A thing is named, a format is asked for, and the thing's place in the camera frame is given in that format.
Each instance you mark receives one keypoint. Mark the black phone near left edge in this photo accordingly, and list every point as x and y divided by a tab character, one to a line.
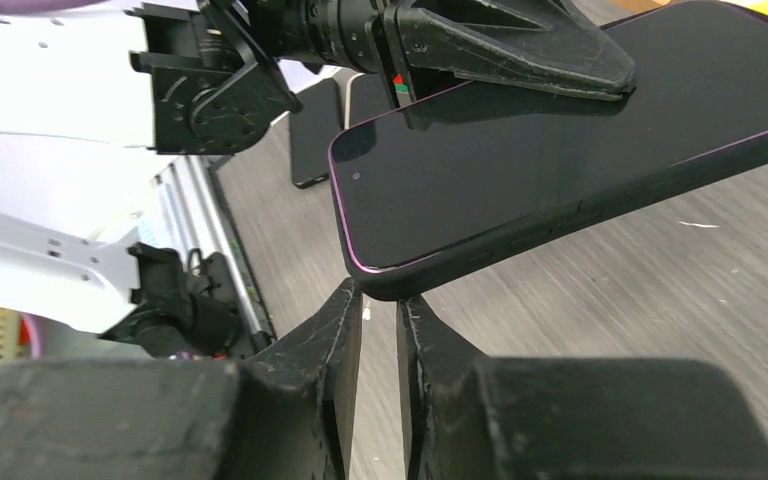
311	131

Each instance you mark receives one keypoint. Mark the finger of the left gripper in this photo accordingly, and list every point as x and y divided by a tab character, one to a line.
549	46

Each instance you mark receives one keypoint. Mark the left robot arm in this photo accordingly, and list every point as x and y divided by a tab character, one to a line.
110	117

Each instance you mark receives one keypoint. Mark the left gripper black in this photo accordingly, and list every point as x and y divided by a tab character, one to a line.
343	33

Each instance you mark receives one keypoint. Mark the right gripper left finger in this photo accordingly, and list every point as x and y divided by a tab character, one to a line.
285	413

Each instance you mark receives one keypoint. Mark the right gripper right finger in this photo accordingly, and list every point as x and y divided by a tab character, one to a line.
469	415

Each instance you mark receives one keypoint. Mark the phone in beige case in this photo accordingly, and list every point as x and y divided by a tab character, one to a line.
365	97

